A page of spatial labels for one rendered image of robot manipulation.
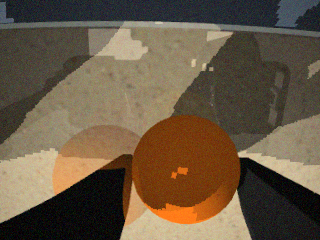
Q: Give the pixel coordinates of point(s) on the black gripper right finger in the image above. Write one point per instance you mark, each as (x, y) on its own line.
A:
(274, 207)

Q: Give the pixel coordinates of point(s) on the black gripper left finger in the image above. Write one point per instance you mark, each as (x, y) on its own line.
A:
(90, 210)

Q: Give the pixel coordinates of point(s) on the low clear corner walls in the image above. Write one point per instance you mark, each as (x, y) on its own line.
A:
(169, 24)

